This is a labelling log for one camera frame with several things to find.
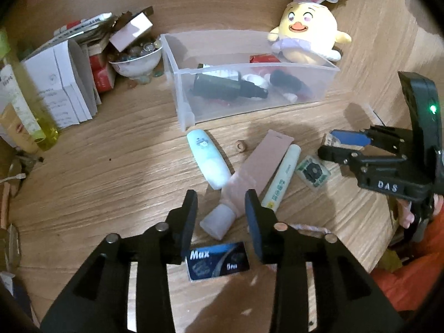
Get white green Ninino tube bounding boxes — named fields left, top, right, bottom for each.
left=261, top=144, right=301, bottom=212

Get black small bottle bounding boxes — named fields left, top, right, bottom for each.
left=269, top=70, right=309, bottom=95

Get pink tube with white cap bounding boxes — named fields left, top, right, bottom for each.
left=200, top=130, right=294, bottom=241

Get small white jar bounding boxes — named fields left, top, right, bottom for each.
left=242, top=74, right=269, bottom=89

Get black Max staples box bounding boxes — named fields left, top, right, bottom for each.
left=186, top=242, right=250, bottom=281

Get red packet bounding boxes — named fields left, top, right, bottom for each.
left=249, top=54, right=280, bottom=63

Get light blue white bottle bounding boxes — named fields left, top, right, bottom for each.
left=187, top=129, right=231, bottom=190

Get dark green dropper bottle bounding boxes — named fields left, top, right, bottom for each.
left=192, top=74, right=268, bottom=102

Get right hand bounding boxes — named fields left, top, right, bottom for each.
left=397, top=193, right=444, bottom=229

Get green black sachet packet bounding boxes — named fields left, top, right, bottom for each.
left=295, top=156, right=331, bottom=191

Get yellow chick bunny plush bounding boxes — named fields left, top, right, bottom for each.
left=267, top=0, right=351, bottom=63

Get small wooden bead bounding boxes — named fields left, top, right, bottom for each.
left=235, top=140, right=248, bottom=153

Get clear plastic storage bin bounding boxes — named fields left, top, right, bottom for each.
left=160, top=30, right=339, bottom=130

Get yellow-green spray bottle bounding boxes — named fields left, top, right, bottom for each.
left=1, top=27, right=59, bottom=151

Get beige cosmetic tube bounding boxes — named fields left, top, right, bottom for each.
left=1, top=103, right=39, bottom=154

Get red box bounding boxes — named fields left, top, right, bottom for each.
left=90, top=53, right=115, bottom=93

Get white paper boxes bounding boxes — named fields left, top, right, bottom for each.
left=22, top=40, right=99, bottom=129

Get white bowl of marbles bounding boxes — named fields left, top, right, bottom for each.
left=109, top=40, right=163, bottom=80

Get small pink white box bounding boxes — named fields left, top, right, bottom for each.
left=109, top=12, right=153, bottom=52

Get stack of papers and books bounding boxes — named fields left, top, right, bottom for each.
left=26, top=6, right=154, bottom=57

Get white cord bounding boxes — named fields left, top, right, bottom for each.
left=0, top=173, right=27, bottom=184

